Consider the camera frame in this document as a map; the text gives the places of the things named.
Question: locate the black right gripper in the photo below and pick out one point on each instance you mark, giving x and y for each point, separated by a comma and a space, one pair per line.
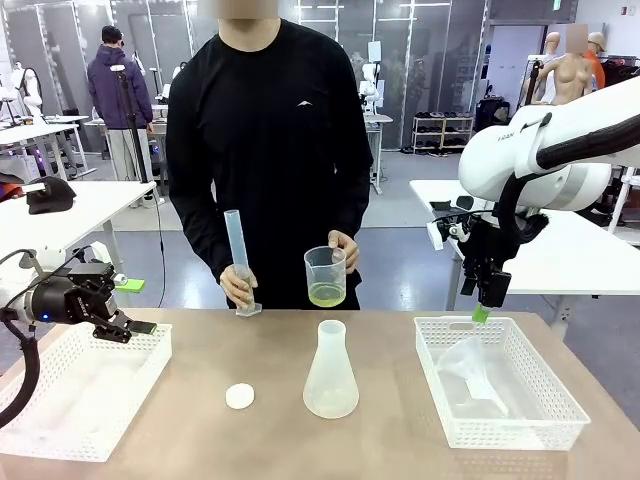
482, 245

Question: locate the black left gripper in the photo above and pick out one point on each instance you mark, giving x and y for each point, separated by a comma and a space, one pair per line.
65, 300

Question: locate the clear plastic funnel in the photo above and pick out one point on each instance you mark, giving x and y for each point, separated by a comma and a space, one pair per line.
465, 360

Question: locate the white perforated plastic basket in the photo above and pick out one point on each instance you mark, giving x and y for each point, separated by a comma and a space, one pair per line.
500, 435
75, 400

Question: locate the clear graduated cylinder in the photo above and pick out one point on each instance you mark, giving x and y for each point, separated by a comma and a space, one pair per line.
234, 235

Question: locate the white round flask cap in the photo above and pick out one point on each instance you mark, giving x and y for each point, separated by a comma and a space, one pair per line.
240, 396

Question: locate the clear measuring beaker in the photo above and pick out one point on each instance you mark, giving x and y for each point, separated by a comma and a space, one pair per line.
325, 280

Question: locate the translucent conical flask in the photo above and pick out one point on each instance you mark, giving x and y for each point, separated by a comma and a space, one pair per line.
330, 390

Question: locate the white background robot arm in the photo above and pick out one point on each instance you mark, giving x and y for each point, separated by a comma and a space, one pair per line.
140, 62
180, 72
369, 85

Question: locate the person's left forearm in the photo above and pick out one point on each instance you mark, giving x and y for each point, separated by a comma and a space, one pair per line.
357, 220

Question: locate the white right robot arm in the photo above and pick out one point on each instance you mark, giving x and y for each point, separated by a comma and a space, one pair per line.
500, 160

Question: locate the person's right forearm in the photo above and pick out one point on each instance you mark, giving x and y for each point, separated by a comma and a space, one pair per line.
210, 240

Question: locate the person's right hand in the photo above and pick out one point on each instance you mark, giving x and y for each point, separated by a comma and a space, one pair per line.
230, 285

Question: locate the person's left hand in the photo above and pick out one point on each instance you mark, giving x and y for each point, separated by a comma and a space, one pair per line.
350, 250

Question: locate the white table with cap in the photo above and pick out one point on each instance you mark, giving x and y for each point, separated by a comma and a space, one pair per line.
100, 200

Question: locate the black baseball cap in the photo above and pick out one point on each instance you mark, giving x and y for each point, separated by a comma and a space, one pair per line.
50, 197

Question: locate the shoe rack with shoes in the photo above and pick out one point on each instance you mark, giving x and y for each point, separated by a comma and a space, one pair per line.
442, 132

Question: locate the red orange object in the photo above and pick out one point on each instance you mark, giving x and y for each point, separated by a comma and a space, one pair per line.
7, 192

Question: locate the black bag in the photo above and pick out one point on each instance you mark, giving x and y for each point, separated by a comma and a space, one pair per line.
492, 115

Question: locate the white background desk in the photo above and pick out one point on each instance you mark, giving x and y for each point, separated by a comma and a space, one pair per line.
35, 132

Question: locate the person in black sweater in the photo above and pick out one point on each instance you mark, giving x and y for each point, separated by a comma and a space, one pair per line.
270, 150

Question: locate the person in purple hoodie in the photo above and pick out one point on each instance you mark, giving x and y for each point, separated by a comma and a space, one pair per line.
117, 85

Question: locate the white mannequin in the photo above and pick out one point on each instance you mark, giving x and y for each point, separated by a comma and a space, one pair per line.
552, 45

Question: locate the dark clothes on rack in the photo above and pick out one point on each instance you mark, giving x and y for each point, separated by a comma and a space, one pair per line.
625, 67

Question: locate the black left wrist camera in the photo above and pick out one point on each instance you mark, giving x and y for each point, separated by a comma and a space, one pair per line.
90, 272

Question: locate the black camera tripod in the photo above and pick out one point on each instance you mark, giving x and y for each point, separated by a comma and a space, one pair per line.
131, 115

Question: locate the black stand with camera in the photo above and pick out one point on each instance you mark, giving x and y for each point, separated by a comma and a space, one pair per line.
534, 75

